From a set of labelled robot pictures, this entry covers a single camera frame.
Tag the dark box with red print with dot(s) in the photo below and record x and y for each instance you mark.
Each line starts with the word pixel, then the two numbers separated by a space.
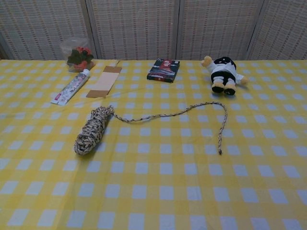
pixel 163 72

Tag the flat brown cardboard piece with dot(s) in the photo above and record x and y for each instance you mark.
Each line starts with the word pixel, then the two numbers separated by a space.
pixel 105 81

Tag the yellow white checked tablecloth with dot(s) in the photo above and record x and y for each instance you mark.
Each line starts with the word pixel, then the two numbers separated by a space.
pixel 153 179

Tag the black white plush toy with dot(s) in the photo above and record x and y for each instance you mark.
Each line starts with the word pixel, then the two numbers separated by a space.
pixel 223 72

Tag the white floral toothpaste tube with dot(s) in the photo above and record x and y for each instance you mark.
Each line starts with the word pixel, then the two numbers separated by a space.
pixel 69 88

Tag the clear bag of red items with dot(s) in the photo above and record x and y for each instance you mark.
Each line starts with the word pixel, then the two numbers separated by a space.
pixel 79 57

